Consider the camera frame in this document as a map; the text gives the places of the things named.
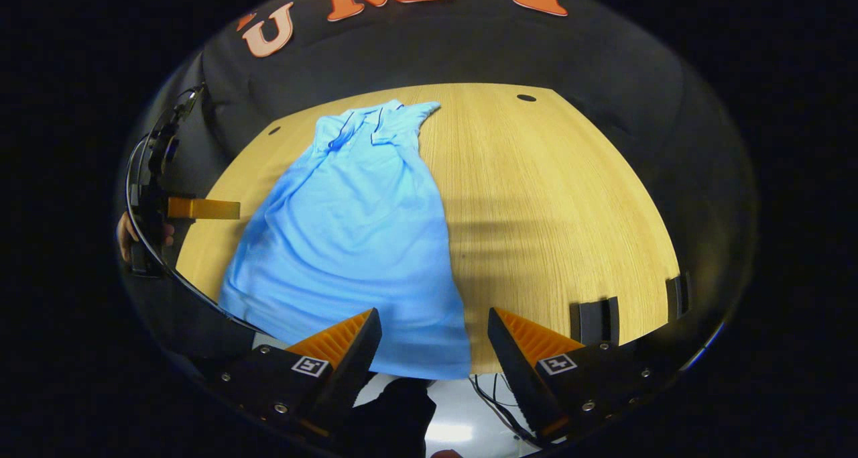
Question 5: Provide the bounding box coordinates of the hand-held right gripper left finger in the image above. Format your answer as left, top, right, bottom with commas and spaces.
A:
211, 308, 383, 445

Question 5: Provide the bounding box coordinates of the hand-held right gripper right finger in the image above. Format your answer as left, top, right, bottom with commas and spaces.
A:
487, 306, 671, 445

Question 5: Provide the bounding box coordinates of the light blue T-shirt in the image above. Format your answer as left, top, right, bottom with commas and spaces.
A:
219, 99, 472, 381

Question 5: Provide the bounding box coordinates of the person's dark clothing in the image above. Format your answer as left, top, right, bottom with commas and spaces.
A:
335, 378, 438, 458

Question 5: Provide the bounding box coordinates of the black table clamp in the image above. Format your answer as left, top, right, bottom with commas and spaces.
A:
570, 297, 621, 345
666, 274, 691, 323

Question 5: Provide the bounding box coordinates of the thin black floor cable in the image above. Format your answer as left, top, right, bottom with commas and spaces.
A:
469, 374, 532, 444

